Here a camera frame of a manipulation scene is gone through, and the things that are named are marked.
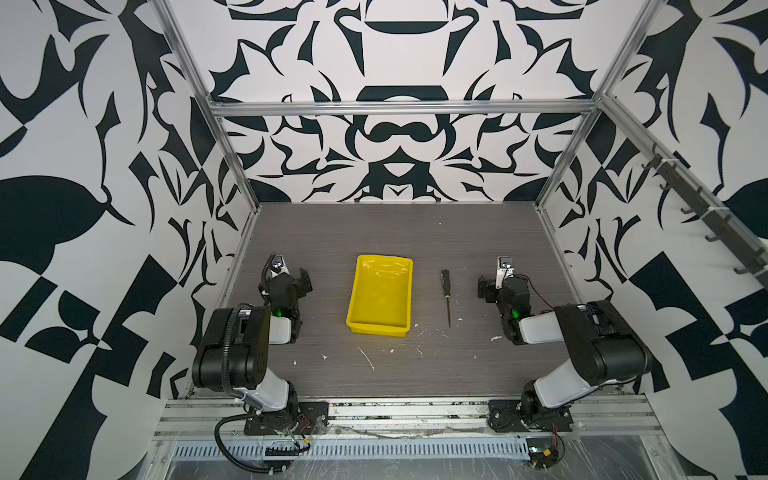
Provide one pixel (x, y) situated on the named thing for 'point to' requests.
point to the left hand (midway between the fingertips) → (284, 269)
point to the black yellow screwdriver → (446, 280)
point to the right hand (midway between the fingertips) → (502, 272)
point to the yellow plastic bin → (381, 296)
